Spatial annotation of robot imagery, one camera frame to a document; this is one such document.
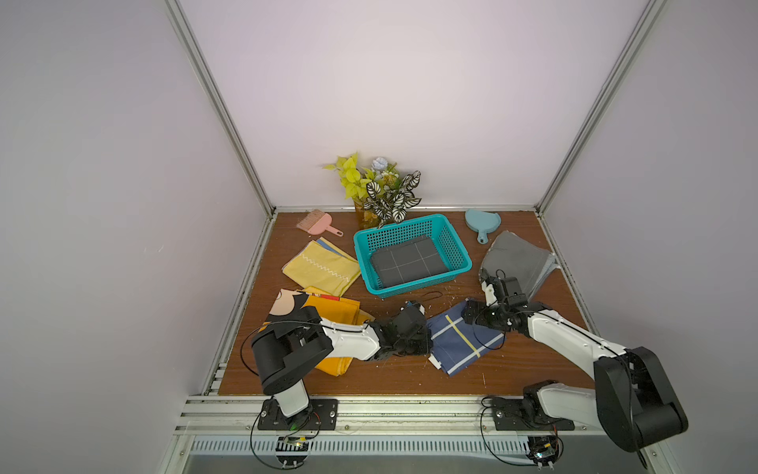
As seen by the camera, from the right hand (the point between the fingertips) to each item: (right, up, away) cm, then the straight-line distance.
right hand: (476, 309), depth 89 cm
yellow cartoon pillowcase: (-41, -13, -10) cm, 44 cm away
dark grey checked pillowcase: (-21, +13, +15) cm, 29 cm away
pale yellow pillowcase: (-51, +13, +14) cm, 55 cm away
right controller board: (+11, -29, -19) cm, 36 cm away
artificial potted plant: (-30, +36, +4) cm, 47 cm away
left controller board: (-51, -29, -17) cm, 61 cm away
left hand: (-12, -9, -7) cm, 17 cm away
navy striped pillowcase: (-7, -9, -5) cm, 12 cm away
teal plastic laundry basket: (-7, +23, +15) cm, 28 cm away
